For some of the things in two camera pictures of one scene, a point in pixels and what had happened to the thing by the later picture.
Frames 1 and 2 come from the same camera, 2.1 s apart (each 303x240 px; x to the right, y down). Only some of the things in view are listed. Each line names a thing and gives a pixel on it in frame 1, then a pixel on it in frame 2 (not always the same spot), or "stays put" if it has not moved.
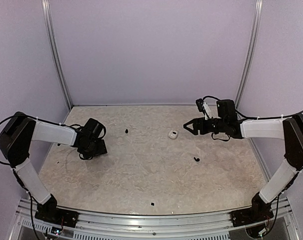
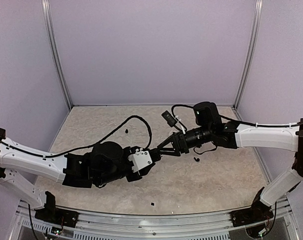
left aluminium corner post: (45, 5) stays put
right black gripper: (196, 123) -> (182, 146)
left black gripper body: (100, 149) -> (135, 178)
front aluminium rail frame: (209, 226) stays put
